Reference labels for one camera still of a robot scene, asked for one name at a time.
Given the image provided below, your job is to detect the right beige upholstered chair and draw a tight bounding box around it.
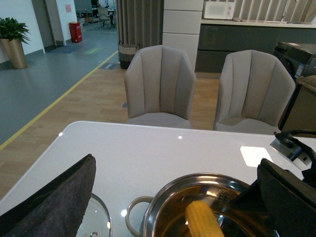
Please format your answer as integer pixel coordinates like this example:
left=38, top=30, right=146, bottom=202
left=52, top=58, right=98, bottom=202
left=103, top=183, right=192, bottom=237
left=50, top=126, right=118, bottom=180
left=213, top=50, right=295, bottom=135

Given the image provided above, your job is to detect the stainless steel pot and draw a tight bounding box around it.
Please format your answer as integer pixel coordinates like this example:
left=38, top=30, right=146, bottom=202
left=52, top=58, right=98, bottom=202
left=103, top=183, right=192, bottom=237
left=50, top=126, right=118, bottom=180
left=125, top=173, right=278, bottom=237

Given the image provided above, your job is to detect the blue floor mat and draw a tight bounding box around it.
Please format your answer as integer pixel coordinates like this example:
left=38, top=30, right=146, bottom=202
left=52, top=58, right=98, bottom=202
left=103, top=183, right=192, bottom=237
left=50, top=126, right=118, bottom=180
left=48, top=45, right=79, bottom=54

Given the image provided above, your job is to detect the green potted plant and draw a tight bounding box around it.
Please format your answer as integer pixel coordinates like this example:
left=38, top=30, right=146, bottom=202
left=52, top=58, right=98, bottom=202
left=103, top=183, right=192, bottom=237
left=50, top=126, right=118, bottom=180
left=0, top=17, right=30, bottom=44

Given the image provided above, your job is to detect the woven laundry basket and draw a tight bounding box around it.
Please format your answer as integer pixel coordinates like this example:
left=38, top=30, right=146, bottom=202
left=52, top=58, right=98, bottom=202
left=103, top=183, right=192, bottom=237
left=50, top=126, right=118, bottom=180
left=118, top=40, right=140, bottom=69

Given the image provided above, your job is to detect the red cabinet box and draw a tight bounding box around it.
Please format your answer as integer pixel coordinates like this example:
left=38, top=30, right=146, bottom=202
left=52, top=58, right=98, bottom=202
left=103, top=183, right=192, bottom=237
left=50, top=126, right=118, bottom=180
left=69, top=22, right=82, bottom=43

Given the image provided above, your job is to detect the glass pot lid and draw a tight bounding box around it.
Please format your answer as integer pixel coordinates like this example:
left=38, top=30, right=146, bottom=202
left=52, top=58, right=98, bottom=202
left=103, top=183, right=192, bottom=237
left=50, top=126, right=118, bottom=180
left=76, top=194, right=112, bottom=237

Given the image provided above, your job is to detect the beige upholstered chair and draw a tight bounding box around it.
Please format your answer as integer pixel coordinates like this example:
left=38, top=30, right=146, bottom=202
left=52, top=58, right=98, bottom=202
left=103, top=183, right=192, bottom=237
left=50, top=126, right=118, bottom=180
left=124, top=45, right=197, bottom=129
left=213, top=50, right=295, bottom=135

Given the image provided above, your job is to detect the other arm gripper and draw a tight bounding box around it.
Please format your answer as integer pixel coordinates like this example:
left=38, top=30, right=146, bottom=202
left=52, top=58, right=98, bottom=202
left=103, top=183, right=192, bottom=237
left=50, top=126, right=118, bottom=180
left=230, top=129, right=316, bottom=237

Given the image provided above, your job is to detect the left beige upholstered chair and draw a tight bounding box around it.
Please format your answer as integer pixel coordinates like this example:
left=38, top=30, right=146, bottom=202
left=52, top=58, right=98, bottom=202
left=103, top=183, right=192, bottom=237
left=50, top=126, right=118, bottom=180
left=124, top=45, right=197, bottom=129

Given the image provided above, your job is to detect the grey office chair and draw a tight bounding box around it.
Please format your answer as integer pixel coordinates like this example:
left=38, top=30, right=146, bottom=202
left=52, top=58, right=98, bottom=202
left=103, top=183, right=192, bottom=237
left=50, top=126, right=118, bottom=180
left=98, top=7, right=111, bottom=29

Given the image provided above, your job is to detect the white microwave oven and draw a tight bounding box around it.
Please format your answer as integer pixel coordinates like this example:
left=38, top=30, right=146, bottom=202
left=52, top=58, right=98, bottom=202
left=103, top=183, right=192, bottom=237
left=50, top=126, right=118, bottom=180
left=202, top=1, right=236, bottom=20

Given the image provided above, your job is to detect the white pillar cabinet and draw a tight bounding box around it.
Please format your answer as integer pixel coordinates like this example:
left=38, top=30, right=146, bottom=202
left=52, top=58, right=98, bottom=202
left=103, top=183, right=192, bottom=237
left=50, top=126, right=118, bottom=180
left=162, top=0, right=203, bottom=69

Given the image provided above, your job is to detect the grey kitchen counter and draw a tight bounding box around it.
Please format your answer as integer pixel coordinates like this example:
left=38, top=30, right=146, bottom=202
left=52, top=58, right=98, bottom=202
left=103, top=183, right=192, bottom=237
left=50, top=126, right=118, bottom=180
left=195, top=20, right=316, bottom=73

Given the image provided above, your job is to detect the gold plant pot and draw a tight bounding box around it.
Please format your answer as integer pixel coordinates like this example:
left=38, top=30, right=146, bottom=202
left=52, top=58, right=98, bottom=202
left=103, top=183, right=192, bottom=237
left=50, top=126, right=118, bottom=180
left=0, top=39, right=27, bottom=69

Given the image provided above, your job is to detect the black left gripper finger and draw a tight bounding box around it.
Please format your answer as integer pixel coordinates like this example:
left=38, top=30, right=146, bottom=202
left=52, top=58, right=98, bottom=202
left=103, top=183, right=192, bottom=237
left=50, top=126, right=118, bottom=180
left=0, top=154, right=96, bottom=237

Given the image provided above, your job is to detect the yellow corn cob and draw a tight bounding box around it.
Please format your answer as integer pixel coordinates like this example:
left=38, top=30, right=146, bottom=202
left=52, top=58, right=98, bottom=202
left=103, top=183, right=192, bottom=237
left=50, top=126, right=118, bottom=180
left=185, top=200, right=224, bottom=237

